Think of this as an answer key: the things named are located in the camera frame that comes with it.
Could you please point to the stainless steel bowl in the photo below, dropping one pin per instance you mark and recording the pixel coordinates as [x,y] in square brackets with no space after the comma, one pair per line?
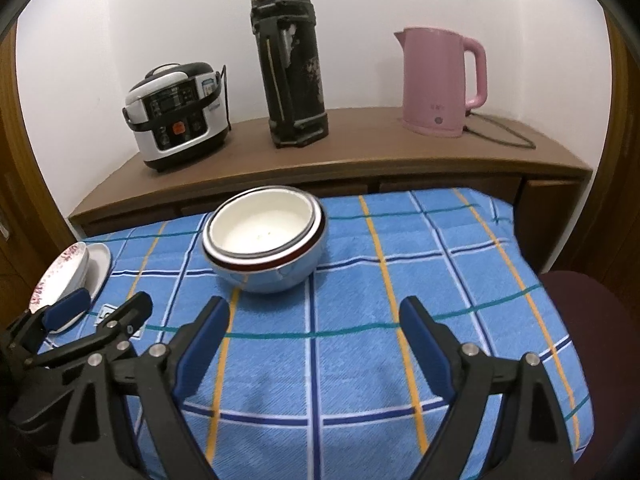
[270,280]

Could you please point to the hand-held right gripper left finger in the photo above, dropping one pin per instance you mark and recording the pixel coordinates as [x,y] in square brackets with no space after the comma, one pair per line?
[202,355]

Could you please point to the tall black thermos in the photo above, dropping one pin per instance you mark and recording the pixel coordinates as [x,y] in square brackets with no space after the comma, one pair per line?
[290,75]

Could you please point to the plain white plate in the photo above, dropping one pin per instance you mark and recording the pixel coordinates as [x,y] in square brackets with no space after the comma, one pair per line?
[100,262]

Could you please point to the silver and black pressure cooker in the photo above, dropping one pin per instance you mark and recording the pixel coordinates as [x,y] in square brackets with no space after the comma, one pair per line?
[175,115]

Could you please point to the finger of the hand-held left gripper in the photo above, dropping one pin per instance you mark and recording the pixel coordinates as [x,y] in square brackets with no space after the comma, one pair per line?
[70,307]
[125,322]

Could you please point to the red bowl with pink inside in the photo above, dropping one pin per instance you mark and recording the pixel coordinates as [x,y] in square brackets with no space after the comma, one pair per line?
[250,259]

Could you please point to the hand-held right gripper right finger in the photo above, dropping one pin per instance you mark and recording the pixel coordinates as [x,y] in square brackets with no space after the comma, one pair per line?
[425,355]

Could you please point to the white plate with pink floral rim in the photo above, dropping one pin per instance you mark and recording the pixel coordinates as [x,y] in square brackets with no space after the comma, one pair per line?
[57,272]

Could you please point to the pink electric kettle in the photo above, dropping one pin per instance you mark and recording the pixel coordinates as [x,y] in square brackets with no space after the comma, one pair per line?
[432,85]

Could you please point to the dark maroon chair seat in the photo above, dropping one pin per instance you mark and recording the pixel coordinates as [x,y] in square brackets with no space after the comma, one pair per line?
[600,340]

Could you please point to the blue bowl with white inside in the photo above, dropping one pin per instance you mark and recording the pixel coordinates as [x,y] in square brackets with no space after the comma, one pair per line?
[260,225]

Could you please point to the wooden sideboard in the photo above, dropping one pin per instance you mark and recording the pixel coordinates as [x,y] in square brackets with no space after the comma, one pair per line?
[350,140]

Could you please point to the blue plaid tablecloth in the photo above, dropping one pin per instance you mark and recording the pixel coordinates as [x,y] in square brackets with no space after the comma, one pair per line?
[350,270]

